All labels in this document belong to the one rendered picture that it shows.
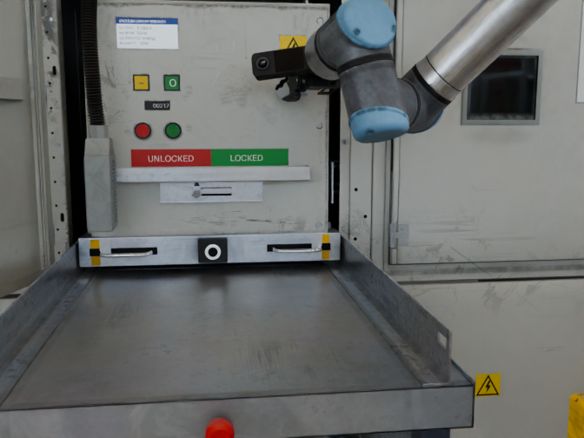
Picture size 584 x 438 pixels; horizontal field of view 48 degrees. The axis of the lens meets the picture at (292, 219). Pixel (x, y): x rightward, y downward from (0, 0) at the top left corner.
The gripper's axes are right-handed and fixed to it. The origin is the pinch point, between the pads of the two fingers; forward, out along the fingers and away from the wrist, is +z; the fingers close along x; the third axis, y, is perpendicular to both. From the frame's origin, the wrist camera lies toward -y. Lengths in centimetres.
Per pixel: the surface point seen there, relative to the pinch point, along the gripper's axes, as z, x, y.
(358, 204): 6.9, -23.5, 19.5
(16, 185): 17, -15, -50
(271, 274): 7.5, -36.8, -2.2
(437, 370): -49, -51, -2
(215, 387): -42, -50, -29
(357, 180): 5.6, -18.3, 19.2
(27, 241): 22, -25, -48
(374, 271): -19.8, -38.3, 6.8
